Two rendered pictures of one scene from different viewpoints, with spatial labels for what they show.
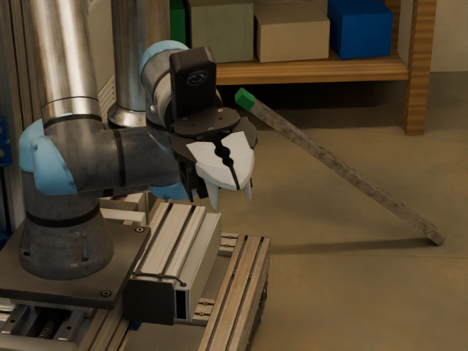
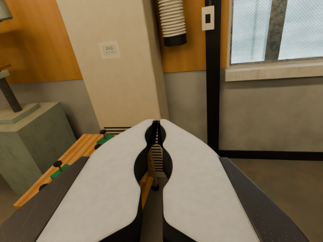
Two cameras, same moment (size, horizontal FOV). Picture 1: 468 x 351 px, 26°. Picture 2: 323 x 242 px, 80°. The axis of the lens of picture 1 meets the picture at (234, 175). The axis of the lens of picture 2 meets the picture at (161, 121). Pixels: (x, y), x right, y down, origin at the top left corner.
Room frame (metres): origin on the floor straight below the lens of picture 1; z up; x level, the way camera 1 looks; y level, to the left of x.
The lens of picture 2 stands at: (0.98, 0.04, 1.30)
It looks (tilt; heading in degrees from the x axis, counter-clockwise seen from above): 30 degrees down; 200
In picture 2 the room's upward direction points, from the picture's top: 9 degrees counter-clockwise
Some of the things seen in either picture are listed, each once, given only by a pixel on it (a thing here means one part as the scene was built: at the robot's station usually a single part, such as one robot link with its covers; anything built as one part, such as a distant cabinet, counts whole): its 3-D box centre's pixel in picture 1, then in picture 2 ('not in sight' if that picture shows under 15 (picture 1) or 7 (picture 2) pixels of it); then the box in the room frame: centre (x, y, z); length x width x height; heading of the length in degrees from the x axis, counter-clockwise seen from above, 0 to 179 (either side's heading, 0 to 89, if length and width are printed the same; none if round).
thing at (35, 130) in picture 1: (63, 162); not in sight; (1.39, 0.26, 0.98); 0.13 x 0.12 x 0.14; 105
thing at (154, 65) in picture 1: (174, 81); not in sight; (1.17, 0.07, 1.21); 0.11 x 0.08 x 0.09; 15
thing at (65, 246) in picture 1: (64, 228); not in sight; (1.39, 0.27, 0.87); 0.15 x 0.15 x 0.10
